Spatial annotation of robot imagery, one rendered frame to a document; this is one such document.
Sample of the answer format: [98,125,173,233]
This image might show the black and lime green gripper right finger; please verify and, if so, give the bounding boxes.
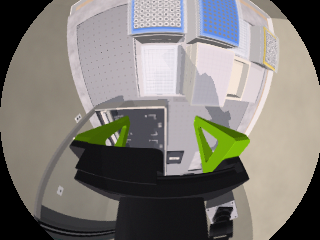
[194,116,250,173]

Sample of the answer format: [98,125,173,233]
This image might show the white flat cover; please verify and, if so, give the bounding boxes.
[141,45,178,95]
[228,20,250,59]

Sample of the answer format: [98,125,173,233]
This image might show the dark grey flat pad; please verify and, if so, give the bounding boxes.
[166,151,184,164]

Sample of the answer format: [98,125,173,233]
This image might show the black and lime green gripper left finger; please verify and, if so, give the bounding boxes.
[74,116,130,147]

